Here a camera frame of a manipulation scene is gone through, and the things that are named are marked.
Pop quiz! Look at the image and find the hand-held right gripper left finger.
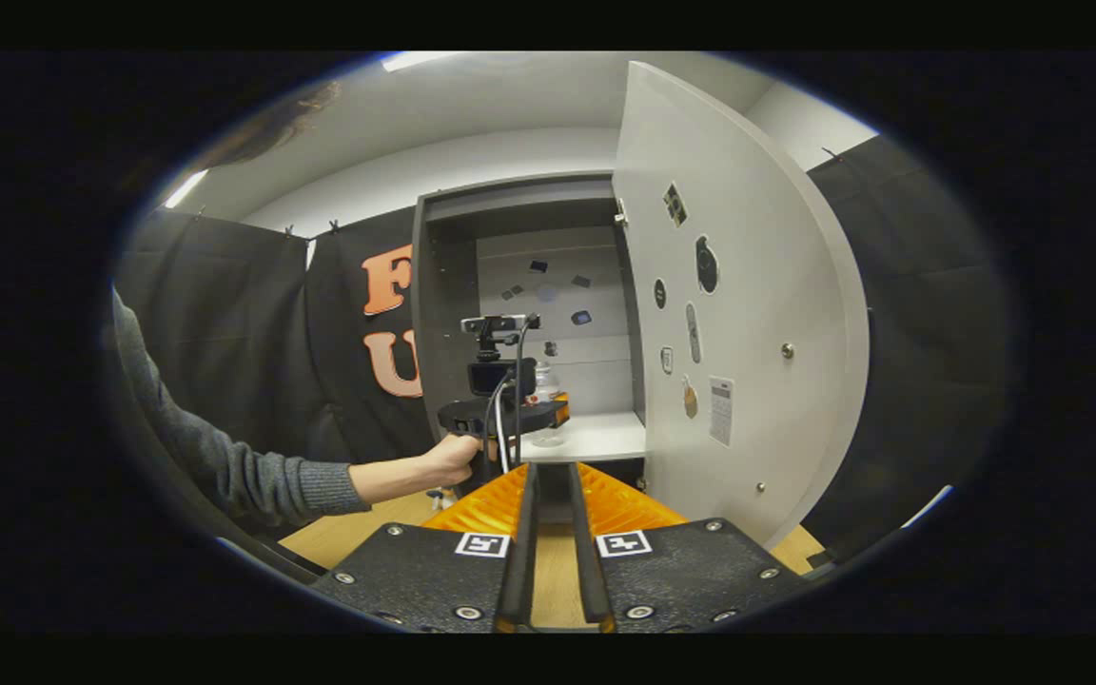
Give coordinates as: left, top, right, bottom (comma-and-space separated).
310, 463, 539, 634

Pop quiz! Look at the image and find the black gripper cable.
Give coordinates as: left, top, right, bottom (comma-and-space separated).
513, 316, 541, 469

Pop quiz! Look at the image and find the person's hair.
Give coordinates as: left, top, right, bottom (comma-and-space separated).
191, 81, 344, 172

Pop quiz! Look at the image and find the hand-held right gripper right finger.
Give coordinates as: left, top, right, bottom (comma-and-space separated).
567, 461, 820, 634

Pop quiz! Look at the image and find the black backdrop cloth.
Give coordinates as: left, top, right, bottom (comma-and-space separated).
115, 133, 1015, 562

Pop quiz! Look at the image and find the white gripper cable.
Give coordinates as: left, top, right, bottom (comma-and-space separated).
494, 374, 514, 474

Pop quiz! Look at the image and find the clear plastic bottle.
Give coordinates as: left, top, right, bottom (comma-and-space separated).
531, 362, 568, 448

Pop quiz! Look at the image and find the white cabinet door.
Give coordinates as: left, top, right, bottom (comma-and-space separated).
612, 62, 871, 551

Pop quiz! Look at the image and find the gray cabinet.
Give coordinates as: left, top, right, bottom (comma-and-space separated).
412, 171, 649, 496

